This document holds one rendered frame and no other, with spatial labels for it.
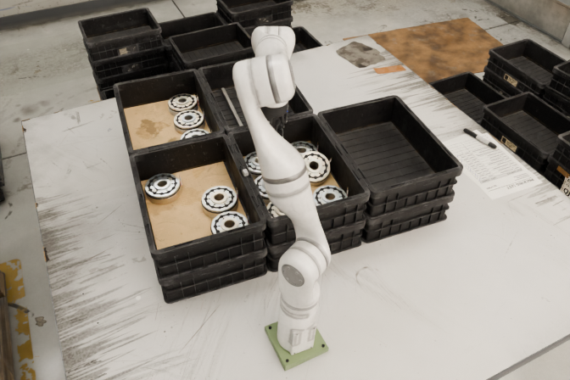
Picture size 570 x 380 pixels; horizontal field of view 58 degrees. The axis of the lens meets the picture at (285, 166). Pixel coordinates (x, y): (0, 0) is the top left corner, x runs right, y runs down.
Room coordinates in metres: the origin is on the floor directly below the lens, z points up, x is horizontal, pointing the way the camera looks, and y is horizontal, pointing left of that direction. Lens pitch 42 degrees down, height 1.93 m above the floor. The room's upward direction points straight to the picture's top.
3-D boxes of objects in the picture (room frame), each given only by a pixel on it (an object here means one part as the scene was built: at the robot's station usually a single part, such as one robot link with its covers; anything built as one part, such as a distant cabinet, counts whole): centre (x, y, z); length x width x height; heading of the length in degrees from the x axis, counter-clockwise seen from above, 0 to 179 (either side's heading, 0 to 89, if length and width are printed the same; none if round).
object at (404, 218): (1.23, -0.31, 0.76); 0.40 x 0.30 x 0.12; 20
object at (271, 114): (1.12, 0.03, 1.11); 0.08 x 0.08 x 0.09
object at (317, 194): (1.04, -0.13, 0.86); 0.10 x 0.10 x 0.01
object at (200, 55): (2.44, 0.38, 0.37); 0.40 x 0.30 x 0.45; 116
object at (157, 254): (1.02, 0.25, 0.92); 0.40 x 0.30 x 0.02; 20
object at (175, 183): (1.09, 0.36, 0.86); 0.10 x 0.10 x 0.01
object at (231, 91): (1.50, 0.11, 0.87); 0.40 x 0.30 x 0.11; 20
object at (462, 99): (2.26, -0.99, 0.26); 0.40 x 0.30 x 0.23; 26
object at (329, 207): (1.12, -0.03, 0.92); 0.40 x 0.30 x 0.02; 20
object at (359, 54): (2.12, -0.35, 0.71); 0.22 x 0.19 x 0.01; 26
